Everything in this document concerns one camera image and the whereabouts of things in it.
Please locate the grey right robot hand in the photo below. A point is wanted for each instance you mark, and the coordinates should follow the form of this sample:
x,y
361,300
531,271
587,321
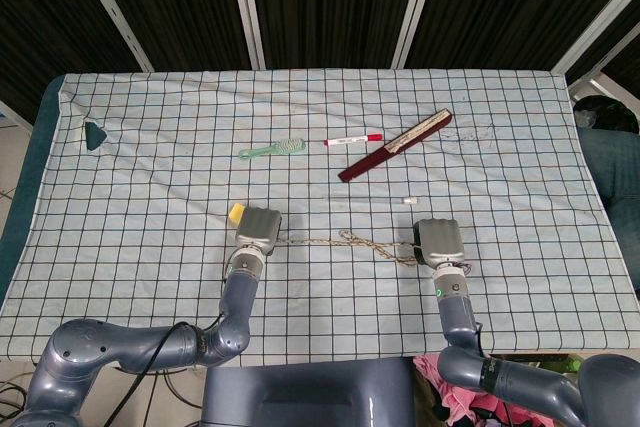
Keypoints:
x,y
440,242

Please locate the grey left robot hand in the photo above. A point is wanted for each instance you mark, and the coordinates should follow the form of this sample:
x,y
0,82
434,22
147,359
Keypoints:
x,y
257,232

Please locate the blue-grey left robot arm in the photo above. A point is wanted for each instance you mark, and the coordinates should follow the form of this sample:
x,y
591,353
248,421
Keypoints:
x,y
235,307

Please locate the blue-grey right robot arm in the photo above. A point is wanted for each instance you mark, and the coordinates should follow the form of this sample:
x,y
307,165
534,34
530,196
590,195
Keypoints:
x,y
456,307

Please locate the yellow foam cube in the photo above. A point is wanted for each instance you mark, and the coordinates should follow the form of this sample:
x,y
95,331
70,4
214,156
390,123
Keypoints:
x,y
236,213

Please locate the glass tube with white stopper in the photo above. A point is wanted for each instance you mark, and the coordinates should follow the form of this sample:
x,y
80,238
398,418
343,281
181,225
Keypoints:
x,y
410,201

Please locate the green plastic brush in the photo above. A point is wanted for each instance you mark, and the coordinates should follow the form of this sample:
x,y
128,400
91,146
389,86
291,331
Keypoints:
x,y
290,145

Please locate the dark red folded fan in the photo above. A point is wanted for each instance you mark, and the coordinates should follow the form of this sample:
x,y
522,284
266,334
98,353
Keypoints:
x,y
370,162

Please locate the light blue checked tablecloth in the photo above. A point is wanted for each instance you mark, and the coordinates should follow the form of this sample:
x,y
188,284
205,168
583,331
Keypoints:
x,y
150,247

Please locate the red and white marker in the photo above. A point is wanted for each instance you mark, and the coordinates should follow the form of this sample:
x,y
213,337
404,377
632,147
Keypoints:
x,y
350,140

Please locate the pink cloth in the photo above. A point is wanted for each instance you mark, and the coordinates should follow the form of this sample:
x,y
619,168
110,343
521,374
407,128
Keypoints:
x,y
450,397

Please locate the blue-grey robot torso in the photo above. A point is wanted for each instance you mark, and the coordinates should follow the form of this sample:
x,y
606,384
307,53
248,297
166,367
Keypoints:
x,y
310,392

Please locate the person's leg in jeans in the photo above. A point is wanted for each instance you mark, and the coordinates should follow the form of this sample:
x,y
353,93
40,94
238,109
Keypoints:
x,y
620,172

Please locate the black bag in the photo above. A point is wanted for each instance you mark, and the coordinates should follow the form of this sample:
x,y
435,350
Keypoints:
x,y
610,114

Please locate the teal table padding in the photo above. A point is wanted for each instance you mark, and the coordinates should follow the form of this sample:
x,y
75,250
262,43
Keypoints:
x,y
30,172

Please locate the white metal partition post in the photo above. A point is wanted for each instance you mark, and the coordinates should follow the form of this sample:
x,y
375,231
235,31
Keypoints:
x,y
110,9
417,7
595,22
248,7

